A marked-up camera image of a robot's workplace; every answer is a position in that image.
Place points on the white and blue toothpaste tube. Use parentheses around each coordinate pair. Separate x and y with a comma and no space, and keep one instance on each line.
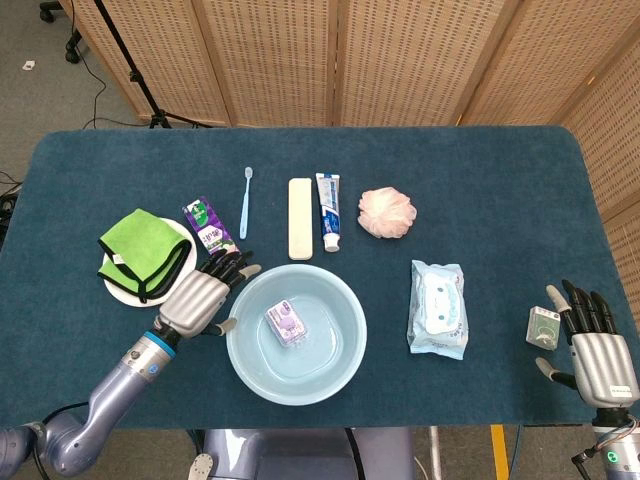
(329,210)

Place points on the wicker folding screen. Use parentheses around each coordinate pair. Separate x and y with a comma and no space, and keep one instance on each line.
(400,60)

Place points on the cream toothbrush case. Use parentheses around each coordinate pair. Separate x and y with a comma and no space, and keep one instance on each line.
(300,220)

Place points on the lavender robot torso base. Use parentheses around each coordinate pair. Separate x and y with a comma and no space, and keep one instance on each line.
(300,455)

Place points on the light blue plastic basin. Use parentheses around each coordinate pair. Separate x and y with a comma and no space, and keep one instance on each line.
(250,365)

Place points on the pink mesh bath pouf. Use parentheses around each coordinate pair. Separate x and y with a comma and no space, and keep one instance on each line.
(387,212)

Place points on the black tripod stand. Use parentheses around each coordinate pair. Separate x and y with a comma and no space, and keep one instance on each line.
(145,92)

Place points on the light blue wet wipes pack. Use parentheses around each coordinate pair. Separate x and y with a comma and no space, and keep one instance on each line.
(440,310)

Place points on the white metal bracket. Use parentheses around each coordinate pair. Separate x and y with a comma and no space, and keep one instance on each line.
(200,467)

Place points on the black office chair base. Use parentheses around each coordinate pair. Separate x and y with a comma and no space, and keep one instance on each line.
(73,47)

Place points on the dark blue table cloth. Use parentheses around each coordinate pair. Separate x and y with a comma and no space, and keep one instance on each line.
(475,165)

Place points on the left lavender robot arm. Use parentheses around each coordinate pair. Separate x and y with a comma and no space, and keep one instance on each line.
(107,395)

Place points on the small green white box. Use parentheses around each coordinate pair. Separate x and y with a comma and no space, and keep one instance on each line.
(541,330)

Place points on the purple toothpaste carton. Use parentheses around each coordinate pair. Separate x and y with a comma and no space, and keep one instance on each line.
(207,227)

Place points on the green microfiber cloth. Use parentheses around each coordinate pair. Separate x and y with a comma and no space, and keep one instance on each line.
(142,247)

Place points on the white round plate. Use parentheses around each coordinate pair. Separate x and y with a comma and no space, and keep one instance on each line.
(117,292)

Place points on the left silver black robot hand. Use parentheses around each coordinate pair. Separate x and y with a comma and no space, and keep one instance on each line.
(195,302)

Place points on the right lavender robot arm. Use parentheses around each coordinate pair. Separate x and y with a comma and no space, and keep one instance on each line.
(622,450)

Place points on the transparent box with purple floss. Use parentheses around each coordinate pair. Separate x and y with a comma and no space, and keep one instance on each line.
(286,324)

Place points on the light blue toothbrush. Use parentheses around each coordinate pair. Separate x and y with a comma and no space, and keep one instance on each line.
(245,210)

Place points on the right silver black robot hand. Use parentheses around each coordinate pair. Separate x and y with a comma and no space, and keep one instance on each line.
(605,367)

